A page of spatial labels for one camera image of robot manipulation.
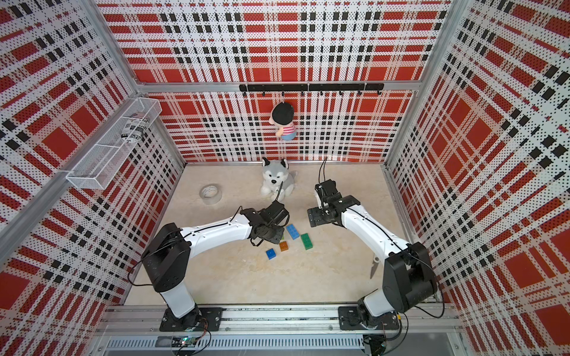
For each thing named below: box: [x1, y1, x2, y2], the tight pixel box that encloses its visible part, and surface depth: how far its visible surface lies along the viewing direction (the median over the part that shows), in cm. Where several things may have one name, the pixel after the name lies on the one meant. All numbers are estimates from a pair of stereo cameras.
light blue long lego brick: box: [285, 223, 300, 240], surface depth 95 cm
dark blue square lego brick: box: [265, 247, 277, 260], surface depth 90 cm
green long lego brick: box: [300, 232, 314, 251], surface depth 93 cm
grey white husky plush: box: [260, 157, 298, 202], surface depth 95 cm
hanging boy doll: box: [268, 101, 297, 141], surface depth 96 cm
